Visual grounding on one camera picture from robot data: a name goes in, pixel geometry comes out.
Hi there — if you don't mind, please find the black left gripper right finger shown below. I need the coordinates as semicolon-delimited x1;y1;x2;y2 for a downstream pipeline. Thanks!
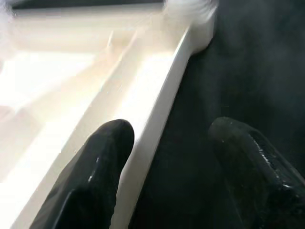
209;116;305;229

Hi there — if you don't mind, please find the black tablecloth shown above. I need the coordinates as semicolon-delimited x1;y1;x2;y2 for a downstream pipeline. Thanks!
10;0;305;229

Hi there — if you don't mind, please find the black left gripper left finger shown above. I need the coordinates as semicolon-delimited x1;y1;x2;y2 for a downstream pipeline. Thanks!
33;119;135;229

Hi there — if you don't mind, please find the white plastic table top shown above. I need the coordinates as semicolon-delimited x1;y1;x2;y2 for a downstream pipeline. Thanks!
0;0;219;229

